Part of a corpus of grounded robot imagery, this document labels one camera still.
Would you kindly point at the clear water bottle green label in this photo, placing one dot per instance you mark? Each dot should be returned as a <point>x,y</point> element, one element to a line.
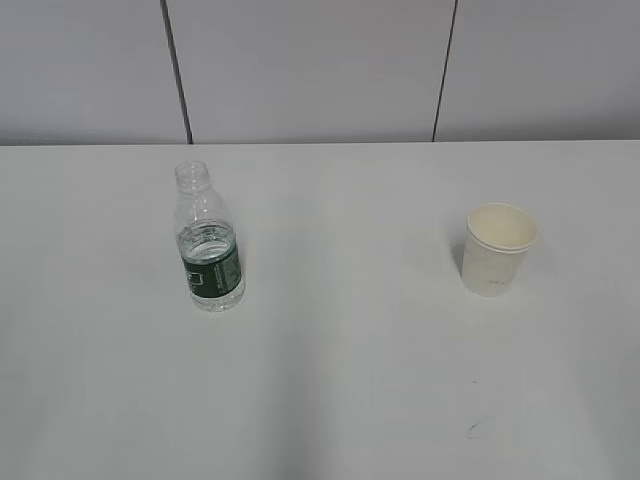
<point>206,240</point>

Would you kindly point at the white paper cup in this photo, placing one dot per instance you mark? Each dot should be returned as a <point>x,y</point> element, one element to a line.
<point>498,238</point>

